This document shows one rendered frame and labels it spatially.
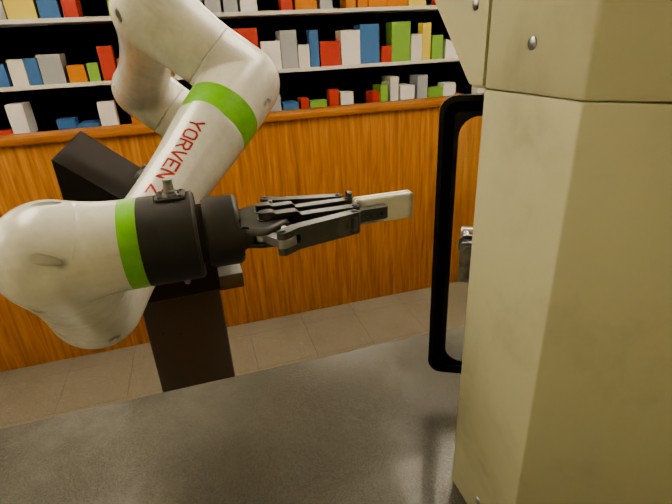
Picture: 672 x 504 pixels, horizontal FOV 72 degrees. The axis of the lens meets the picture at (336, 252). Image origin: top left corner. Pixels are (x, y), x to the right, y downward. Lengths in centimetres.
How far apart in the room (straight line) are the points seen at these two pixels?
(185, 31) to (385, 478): 69
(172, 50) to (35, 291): 44
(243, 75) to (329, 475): 59
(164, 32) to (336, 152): 176
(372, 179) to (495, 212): 215
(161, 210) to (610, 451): 45
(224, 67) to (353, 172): 180
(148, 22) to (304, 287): 207
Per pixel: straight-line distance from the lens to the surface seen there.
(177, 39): 79
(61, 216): 49
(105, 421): 83
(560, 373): 42
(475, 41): 44
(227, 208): 48
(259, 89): 77
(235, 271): 118
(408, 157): 262
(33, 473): 80
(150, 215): 47
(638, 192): 36
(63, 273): 48
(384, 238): 271
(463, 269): 63
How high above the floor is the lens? 145
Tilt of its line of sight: 25 degrees down
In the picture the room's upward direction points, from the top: 3 degrees counter-clockwise
